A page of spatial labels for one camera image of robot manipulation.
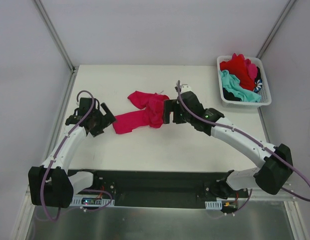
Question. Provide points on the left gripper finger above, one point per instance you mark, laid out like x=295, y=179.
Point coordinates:
x=110, y=119
x=104, y=107

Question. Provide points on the magenta pink t shirt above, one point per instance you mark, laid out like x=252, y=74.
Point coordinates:
x=150, y=112

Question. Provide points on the white plastic laundry basket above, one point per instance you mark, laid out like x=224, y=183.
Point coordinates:
x=261, y=86

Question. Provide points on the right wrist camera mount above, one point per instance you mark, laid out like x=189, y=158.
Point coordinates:
x=182, y=88

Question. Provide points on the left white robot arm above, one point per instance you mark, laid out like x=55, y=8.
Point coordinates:
x=50, y=183

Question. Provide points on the red t shirt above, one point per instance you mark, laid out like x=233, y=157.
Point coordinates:
x=243, y=69

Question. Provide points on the left white cable duct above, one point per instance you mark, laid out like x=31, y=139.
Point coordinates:
x=85, y=201

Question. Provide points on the teal t shirt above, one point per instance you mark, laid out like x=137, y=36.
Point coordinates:
x=232, y=84

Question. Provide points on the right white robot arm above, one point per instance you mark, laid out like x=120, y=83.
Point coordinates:
x=270, y=172

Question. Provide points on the left aluminium frame post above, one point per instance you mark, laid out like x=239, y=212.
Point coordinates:
x=53, y=33

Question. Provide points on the white cable duct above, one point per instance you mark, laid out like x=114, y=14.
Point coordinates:
x=220, y=204
x=85, y=201

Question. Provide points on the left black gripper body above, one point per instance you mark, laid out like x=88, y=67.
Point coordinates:
x=100, y=122

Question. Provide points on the aluminium frame post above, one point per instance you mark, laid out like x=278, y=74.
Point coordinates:
x=290, y=4
x=53, y=33

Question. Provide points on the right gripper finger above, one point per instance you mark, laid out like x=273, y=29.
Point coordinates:
x=178, y=114
x=168, y=108

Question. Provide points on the black t shirt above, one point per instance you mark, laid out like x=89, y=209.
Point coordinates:
x=230, y=96

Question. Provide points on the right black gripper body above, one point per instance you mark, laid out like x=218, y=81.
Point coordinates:
x=175, y=111

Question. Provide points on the right white cable duct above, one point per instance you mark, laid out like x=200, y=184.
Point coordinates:
x=220, y=204

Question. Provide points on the right aluminium frame post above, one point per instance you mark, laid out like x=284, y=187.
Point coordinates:
x=290, y=4

